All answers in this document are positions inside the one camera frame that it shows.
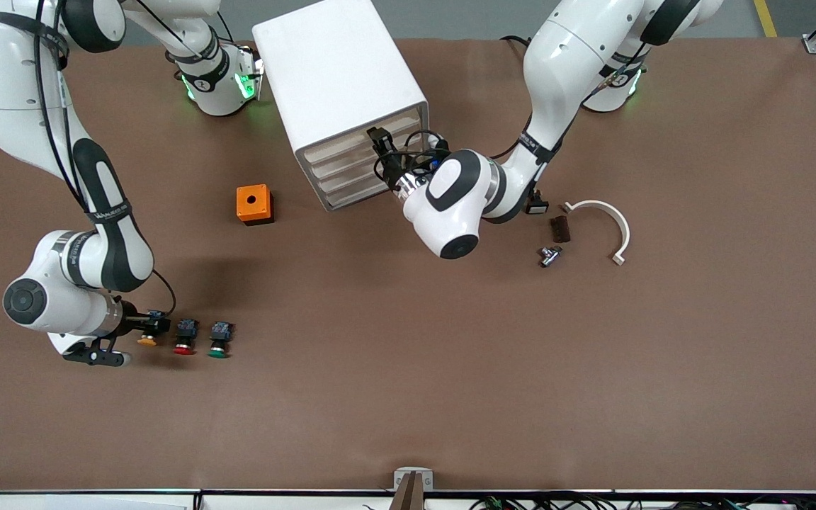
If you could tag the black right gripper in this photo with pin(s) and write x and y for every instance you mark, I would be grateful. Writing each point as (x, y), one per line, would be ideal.
(132, 325)

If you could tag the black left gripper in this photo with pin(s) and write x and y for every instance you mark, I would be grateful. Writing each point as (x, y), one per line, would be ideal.
(392, 171)

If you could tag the yellow pushbutton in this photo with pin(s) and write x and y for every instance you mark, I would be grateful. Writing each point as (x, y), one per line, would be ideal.
(146, 342)

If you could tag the white plastic drawer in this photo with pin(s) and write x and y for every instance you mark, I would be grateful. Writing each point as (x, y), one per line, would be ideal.
(337, 180)
(337, 163)
(337, 145)
(337, 198)

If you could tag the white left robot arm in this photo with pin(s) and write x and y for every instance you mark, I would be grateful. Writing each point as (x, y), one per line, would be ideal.
(564, 64)

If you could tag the white drawer cabinet housing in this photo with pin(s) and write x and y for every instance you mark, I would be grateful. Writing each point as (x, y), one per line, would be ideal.
(337, 64)

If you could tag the red pushbutton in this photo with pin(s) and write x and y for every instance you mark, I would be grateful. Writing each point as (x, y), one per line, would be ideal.
(185, 340)

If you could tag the green pushbutton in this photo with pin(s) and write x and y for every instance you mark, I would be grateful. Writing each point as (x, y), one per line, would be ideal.
(219, 341)

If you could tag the black pushbutton with white cap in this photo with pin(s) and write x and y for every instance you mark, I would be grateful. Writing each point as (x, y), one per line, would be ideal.
(537, 207)

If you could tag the brown cylinder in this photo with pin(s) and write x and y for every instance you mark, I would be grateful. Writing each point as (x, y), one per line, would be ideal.
(560, 229)

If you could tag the chrome tee fitting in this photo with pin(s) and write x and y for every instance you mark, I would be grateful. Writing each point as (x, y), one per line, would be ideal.
(550, 256)

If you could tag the orange button enclosure box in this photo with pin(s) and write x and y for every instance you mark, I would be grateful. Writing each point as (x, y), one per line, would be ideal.
(253, 203)

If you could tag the grey metal bracket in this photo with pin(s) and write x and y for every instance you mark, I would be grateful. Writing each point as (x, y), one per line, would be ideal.
(401, 473)

